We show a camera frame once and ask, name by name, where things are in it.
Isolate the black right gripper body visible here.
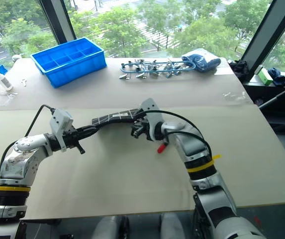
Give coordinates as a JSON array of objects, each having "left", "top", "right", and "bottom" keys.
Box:
[{"left": 135, "top": 119, "right": 151, "bottom": 142}]

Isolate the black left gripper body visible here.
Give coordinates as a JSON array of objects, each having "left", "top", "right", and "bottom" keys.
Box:
[{"left": 66, "top": 128, "right": 81, "bottom": 150}]

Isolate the blue clip drying hanger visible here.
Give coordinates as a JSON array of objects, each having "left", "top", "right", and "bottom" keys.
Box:
[{"left": 118, "top": 58, "right": 197, "bottom": 81}]

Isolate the blue compartment plastic bin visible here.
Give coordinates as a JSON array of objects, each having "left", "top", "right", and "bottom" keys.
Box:
[{"left": 30, "top": 37, "right": 107, "bottom": 89}]

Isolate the grey rounded shape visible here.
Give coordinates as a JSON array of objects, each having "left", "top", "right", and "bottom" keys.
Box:
[
  {"left": 92, "top": 215, "right": 119, "bottom": 239},
  {"left": 160, "top": 213, "right": 186, "bottom": 239}
]

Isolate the blue cloth bag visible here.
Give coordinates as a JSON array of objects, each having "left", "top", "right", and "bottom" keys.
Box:
[{"left": 181, "top": 48, "right": 222, "bottom": 73}]

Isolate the black cloth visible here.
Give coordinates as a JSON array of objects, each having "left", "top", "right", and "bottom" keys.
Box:
[{"left": 229, "top": 59, "right": 251, "bottom": 81}]

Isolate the dark window pillar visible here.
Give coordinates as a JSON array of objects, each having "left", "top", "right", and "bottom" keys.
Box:
[
  {"left": 38, "top": 0, "right": 77, "bottom": 46},
  {"left": 240, "top": 0, "right": 285, "bottom": 83}
]

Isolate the green and white box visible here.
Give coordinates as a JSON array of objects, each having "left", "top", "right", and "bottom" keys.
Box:
[{"left": 254, "top": 64, "right": 275, "bottom": 86}]

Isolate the dark blue cloth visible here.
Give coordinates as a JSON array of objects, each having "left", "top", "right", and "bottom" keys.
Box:
[{"left": 267, "top": 67, "right": 285, "bottom": 88}]

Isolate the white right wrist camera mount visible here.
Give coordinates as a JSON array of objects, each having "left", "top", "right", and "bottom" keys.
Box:
[{"left": 140, "top": 98, "right": 165, "bottom": 142}]

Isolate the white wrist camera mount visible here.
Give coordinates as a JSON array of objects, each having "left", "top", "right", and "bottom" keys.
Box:
[
  {"left": 140, "top": 98, "right": 165, "bottom": 142},
  {"left": 49, "top": 108, "right": 74, "bottom": 152}
]

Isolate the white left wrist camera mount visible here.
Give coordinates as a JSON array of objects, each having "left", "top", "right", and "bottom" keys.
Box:
[{"left": 49, "top": 108, "right": 74, "bottom": 152}]

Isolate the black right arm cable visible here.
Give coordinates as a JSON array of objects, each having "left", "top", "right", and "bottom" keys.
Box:
[{"left": 134, "top": 110, "right": 212, "bottom": 160}]

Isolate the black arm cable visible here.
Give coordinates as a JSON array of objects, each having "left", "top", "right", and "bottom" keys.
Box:
[
  {"left": 0, "top": 104, "right": 56, "bottom": 175},
  {"left": 134, "top": 110, "right": 212, "bottom": 160}
]

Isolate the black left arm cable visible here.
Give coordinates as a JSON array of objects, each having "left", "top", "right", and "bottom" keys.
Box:
[{"left": 0, "top": 104, "right": 56, "bottom": 175}]

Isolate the yellow cable tie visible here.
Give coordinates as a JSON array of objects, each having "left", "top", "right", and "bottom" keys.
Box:
[{"left": 186, "top": 154, "right": 222, "bottom": 174}]

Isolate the grey chair frame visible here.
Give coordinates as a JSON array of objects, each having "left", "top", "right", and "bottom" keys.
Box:
[{"left": 258, "top": 83, "right": 285, "bottom": 111}]

